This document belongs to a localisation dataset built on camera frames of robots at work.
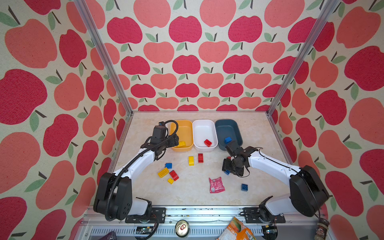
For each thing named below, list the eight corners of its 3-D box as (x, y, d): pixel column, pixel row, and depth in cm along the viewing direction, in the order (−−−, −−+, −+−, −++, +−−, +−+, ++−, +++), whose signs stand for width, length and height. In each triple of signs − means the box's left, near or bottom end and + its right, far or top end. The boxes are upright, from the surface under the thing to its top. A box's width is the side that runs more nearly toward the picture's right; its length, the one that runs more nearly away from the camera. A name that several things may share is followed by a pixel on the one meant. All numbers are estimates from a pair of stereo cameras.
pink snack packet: (209, 193, 83) (210, 192, 82) (208, 178, 89) (209, 177, 87) (224, 193, 83) (225, 192, 82) (222, 178, 89) (223, 177, 87)
